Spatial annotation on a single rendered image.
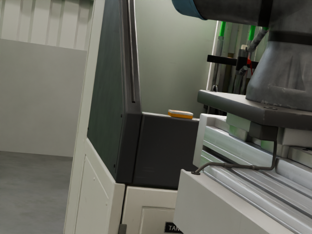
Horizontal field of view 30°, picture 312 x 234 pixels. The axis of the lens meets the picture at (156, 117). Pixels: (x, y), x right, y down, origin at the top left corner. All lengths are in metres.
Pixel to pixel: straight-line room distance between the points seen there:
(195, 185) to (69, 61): 4.76
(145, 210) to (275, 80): 0.61
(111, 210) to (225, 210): 0.72
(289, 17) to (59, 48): 4.64
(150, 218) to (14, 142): 4.17
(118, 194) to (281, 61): 0.61
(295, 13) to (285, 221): 0.34
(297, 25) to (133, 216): 0.67
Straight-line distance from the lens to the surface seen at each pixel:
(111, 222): 1.31
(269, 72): 0.80
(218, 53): 1.78
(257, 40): 1.50
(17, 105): 5.38
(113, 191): 1.29
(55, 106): 5.41
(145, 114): 1.27
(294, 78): 0.79
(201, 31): 1.85
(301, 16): 0.80
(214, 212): 0.62
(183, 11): 0.83
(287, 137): 0.75
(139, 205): 1.31
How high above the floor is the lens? 1.09
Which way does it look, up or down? 6 degrees down
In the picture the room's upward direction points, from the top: 8 degrees clockwise
